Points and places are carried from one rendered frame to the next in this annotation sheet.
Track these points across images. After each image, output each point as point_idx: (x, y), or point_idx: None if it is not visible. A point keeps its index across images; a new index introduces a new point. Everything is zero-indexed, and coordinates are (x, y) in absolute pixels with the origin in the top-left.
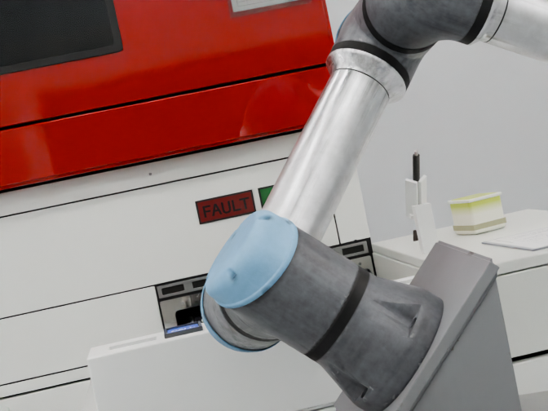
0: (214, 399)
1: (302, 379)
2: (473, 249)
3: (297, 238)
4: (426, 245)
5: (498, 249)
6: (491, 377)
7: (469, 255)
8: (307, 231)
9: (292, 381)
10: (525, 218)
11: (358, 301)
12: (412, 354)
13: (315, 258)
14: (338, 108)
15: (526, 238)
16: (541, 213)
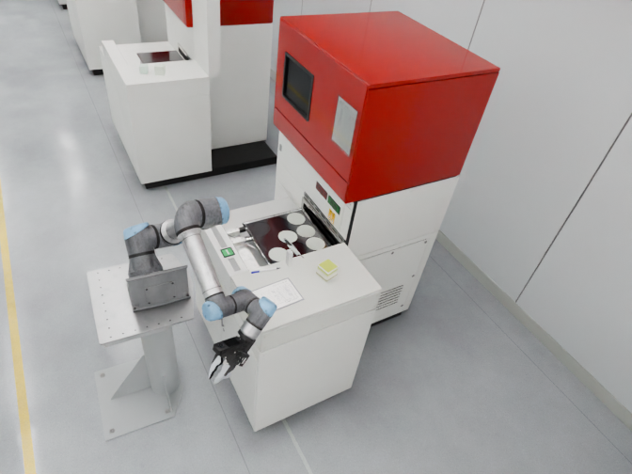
0: (202, 239)
1: (211, 255)
2: (276, 276)
3: (129, 237)
4: (286, 261)
5: (265, 283)
6: (130, 293)
7: (146, 274)
8: (168, 234)
9: (210, 253)
10: (345, 288)
11: (130, 258)
12: (128, 275)
13: (129, 244)
14: None
15: (277, 290)
16: (357, 292)
